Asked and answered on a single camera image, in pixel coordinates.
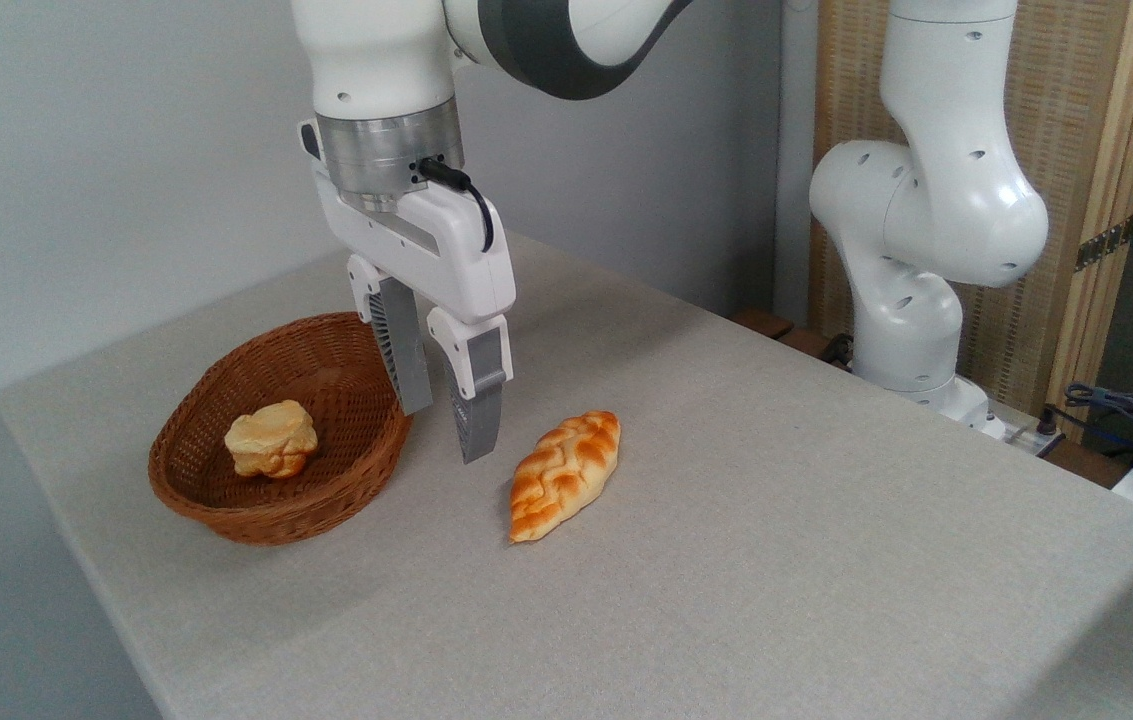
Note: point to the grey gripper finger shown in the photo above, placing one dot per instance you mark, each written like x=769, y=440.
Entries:
x=481, y=400
x=404, y=350

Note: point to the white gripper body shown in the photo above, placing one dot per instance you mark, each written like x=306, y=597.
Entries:
x=446, y=255

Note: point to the braided golden bread loaf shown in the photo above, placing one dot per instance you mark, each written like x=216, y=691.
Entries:
x=566, y=475

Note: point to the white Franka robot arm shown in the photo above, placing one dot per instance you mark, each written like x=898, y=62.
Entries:
x=926, y=200

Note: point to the brown wicker basket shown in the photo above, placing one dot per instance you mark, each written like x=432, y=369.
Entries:
x=346, y=440

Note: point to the round pale bread roll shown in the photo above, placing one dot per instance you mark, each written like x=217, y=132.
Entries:
x=271, y=440

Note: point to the brown wooden block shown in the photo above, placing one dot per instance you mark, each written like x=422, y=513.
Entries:
x=764, y=323

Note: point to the black plug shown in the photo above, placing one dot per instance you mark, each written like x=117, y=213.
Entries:
x=1048, y=420

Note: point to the metal screen hinge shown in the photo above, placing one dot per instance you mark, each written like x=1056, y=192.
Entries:
x=1106, y=242

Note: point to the wooden rattan folding screen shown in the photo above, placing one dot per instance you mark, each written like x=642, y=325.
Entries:
x=1076, y=100

